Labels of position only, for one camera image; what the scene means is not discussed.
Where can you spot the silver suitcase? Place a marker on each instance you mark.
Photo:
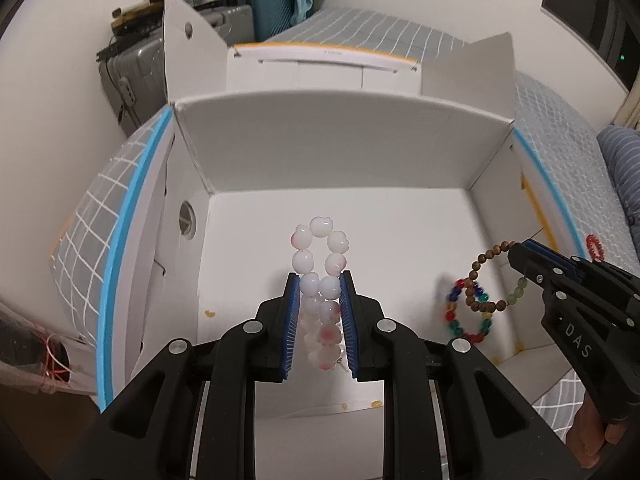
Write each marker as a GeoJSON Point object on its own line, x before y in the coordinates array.
{"type": "Point", "coordinates": [232, 22]}

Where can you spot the white cardboard box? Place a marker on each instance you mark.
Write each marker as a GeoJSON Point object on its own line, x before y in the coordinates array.
{"type": "Point", "coordinates": [350, 150]}

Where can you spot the grey quilted mattress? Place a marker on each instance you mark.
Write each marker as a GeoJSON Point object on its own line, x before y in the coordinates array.
{"type": "Point", "coordinates": [565, 160]}

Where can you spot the clear plastic bag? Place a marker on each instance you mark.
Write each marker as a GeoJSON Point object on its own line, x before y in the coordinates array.
{"type": "Point", "coordinates": [30, 350]}

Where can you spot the blue striped pillow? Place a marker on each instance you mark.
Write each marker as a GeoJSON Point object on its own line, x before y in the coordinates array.
{"type": "Point", "coordinates": [622, 160]}

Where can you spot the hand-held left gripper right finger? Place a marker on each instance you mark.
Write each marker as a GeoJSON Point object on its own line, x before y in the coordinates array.
{"type": "Point", "coordinates": [350, 327]}

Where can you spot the teal suitcase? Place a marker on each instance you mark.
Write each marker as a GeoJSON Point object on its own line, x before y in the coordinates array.
{"type": "Point", "coordinates": [262, 5]}

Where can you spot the grey suitcase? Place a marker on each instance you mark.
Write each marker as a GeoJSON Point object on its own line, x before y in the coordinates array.
{"type": "Point", "coordinates": [137, 80]}

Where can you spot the black wall screen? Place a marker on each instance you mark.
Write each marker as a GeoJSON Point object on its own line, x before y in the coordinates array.
{"type": "Point", "coordinates": [595, 15]}

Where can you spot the person's right hand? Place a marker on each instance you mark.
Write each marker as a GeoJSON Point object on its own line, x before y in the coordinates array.
{"type": "Point", "coordinates": [590, 435]}

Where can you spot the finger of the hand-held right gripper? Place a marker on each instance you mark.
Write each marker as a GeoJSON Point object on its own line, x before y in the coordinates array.
{"type": "Point", "coordinates": [527, 262]}
{"type": "Point", "coordinates": [552, 256]}

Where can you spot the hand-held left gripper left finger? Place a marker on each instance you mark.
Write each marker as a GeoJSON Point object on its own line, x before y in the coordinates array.
{"type": "Point", "coordinates": [292, 327]}

